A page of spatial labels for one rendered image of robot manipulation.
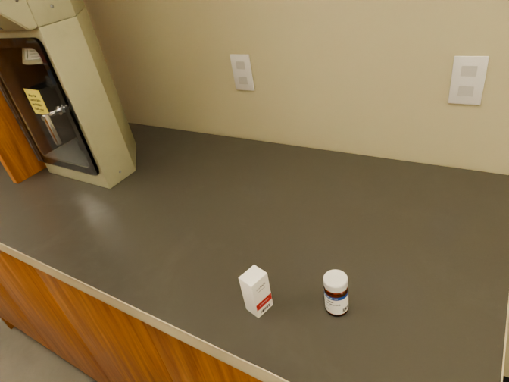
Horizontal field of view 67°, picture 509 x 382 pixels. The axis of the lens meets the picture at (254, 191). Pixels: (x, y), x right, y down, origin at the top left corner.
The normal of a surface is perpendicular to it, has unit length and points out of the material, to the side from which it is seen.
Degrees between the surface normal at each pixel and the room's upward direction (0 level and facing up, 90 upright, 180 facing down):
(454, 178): 0
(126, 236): 0
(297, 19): 90
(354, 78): 90
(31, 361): 0
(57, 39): 90
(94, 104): 90
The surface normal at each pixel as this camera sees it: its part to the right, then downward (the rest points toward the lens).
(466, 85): -0.51, 0.55
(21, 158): 0.85, 0.18
